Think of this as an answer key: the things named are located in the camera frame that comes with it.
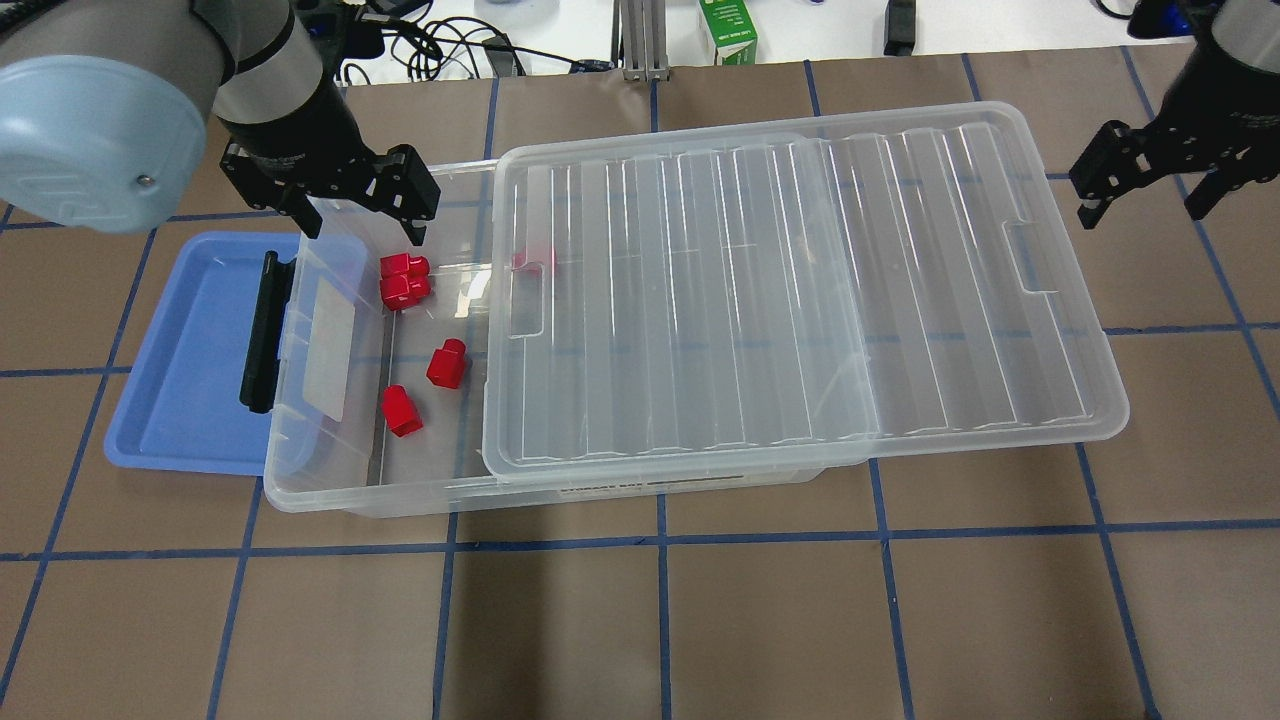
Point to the clear plastic box lid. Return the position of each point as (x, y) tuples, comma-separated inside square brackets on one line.
[(801, 293)]

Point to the aluminium frame post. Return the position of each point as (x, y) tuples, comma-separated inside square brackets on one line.
[(639, 40)]

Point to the red block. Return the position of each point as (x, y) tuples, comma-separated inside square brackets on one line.
[(400, 412), (538, 261), (404, 263), (448, 364), (397, 292)]

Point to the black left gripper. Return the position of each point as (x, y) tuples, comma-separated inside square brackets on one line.
[(296, 118)]

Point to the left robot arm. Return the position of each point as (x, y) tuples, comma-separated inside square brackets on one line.
[(106, 105)]

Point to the blue plastic tray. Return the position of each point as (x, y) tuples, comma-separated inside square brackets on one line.
[(181, 409)]

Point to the clear plastic storage box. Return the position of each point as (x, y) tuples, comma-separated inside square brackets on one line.
[(441, 468)]

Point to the black power adapter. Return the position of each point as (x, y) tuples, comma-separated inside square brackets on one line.
[(899, 28)]

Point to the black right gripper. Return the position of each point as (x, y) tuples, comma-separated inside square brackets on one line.
[(1228, 98)]

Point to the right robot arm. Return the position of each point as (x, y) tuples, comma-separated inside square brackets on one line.
[(1240, 40)]

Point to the green white carton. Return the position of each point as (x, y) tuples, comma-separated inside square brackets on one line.
[(729, 33)]

